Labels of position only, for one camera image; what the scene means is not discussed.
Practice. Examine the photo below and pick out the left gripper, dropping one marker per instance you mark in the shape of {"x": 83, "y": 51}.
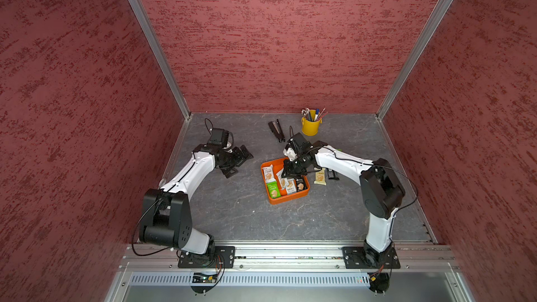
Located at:
{"x": 240, "y": 159}

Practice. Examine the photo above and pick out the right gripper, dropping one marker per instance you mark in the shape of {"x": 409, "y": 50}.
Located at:
{"x": 289, "y": 170}

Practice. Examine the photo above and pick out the black cookie pack bottom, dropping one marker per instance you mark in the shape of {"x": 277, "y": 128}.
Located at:
{"x": 300, "y": 184}

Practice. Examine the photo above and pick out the black cookie pack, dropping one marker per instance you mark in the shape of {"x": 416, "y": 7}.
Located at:
{"x": 332, "y": 175}
{"x": 300, "y": 184}

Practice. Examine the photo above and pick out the cream cookie pack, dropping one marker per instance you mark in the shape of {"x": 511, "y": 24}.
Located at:
{"x": 320, "y": 177}

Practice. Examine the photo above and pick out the white cookie pack sideways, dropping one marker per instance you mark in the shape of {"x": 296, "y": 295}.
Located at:
{"x": 282, "y": 180}

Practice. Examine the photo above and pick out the orange storage box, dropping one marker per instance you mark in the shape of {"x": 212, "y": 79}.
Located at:
{"x": 278, "y": 164}

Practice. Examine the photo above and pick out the white cookie pack top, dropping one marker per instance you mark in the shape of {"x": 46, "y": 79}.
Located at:
{"x": 268, "y": 172}

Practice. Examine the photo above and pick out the white cookie pack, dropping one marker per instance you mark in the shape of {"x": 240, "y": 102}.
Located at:
{"x": 268, "y": 172}
{"x": 291, "y": 186}

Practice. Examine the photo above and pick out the green cookie pack bottom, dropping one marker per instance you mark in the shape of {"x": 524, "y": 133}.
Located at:
{"x": 273, "y": 190}

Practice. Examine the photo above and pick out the white cookie pack bottom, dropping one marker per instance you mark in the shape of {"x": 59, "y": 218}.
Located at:
{"x": 291, "y": 186}

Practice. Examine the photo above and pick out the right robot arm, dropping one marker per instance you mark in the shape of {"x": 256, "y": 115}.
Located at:
{"x": 381, "y": 189}

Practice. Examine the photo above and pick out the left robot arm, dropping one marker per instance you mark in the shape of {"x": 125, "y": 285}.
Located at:
{"x": 166, "y": 218}

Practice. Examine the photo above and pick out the yellow pen cup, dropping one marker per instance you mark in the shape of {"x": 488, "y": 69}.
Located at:
{"x": 310, "y": 128}

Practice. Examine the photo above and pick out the pens in cup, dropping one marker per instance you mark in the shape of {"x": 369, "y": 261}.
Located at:
{"x": 313, "y": 115}

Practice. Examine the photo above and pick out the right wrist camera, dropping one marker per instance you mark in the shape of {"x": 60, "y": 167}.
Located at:
{"x": 296, "y": 147}

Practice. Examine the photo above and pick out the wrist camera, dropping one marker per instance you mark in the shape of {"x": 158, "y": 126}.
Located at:
{"x": 219, "y": 137}
{"x": 296, "y": 147}

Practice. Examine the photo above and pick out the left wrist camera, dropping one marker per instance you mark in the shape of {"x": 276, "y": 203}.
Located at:
{"x": 219, "y": 137}

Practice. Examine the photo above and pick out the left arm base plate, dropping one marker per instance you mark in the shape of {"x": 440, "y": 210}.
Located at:
{"x": 216, "y": 258}

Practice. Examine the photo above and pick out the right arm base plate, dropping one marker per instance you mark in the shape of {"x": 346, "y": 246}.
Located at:
{"x": 369, "y": 259}

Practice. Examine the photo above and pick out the aluminium front rail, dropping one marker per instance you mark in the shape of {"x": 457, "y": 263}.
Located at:
{"x": 317, "y": 256}

